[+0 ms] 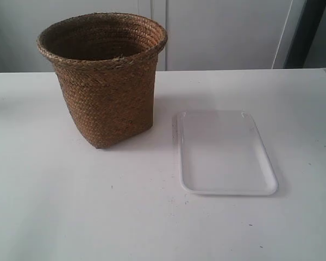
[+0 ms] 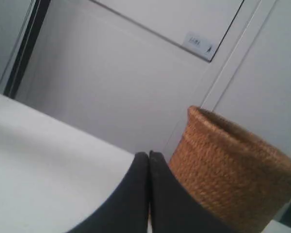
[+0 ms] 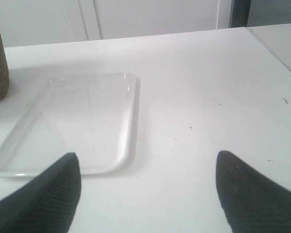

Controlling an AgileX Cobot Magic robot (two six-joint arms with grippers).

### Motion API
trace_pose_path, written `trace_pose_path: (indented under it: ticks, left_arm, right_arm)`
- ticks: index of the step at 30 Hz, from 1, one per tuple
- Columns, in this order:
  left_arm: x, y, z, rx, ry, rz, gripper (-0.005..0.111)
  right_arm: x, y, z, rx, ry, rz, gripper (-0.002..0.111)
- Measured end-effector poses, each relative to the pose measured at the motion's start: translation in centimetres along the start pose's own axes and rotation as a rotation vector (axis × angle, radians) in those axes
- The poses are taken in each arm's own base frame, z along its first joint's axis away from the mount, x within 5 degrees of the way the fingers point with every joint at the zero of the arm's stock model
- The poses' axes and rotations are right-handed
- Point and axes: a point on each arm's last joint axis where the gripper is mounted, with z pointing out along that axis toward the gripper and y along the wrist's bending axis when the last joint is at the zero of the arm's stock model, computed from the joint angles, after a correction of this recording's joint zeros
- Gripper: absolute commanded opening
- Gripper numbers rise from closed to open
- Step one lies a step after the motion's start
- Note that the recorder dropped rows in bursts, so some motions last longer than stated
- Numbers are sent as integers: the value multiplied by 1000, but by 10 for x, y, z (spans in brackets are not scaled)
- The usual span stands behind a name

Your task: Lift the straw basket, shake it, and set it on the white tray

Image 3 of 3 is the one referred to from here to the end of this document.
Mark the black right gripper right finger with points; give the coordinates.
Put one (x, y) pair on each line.
(252, 203)

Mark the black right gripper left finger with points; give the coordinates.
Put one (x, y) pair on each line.
(47, 204)

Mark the clear plastic tray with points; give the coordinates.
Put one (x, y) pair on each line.
(92, 116)

